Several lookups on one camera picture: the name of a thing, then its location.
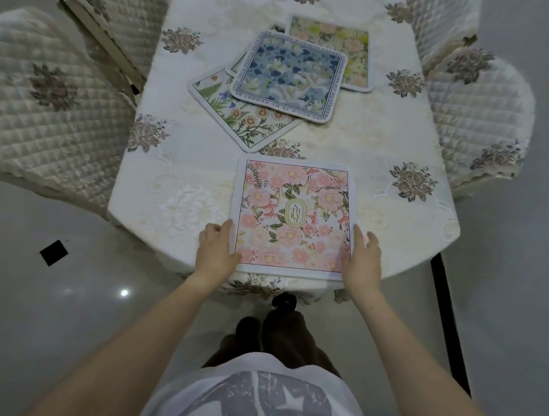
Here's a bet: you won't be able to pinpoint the person's left forearm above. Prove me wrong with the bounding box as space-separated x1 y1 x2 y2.
23 262 223 416

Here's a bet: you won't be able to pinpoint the white shirt with star print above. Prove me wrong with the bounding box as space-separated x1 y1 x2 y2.
137 344 384 416

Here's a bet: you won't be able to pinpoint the dark brown trousers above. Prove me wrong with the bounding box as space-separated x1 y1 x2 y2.
202 303 347 380

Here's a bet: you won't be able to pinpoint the pink floral square mat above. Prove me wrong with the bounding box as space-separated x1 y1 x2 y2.
225 153 361 283

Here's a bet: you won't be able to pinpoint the person's right forearm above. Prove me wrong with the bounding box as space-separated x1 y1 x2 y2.
336 285 507 416

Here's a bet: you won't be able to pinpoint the person's right hand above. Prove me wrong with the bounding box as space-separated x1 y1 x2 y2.
340 223 387 296

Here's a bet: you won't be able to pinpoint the white daisy print square mat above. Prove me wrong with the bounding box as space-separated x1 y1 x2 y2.
183 63 308 153

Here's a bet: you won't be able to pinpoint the blue floral square mat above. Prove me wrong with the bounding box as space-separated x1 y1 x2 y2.
227 27 350 127

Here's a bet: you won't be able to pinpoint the yellow green floral square mat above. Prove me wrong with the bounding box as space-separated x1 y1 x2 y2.
282 14 381 94

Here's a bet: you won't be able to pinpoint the person's left hand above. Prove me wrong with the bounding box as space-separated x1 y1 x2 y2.
194 216 245 285

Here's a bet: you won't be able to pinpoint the cream embroidered floral tablecloth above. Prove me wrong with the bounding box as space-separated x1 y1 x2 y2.
101 0 482 316

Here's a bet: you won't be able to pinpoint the dark bordered square mat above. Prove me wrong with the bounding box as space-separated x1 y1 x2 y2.
224 20 288 79

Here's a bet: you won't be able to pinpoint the chair with quilted cream cover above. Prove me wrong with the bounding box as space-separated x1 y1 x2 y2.
398 0 484 81
415 42 542 203
0 4 146 224
41 0 171 108

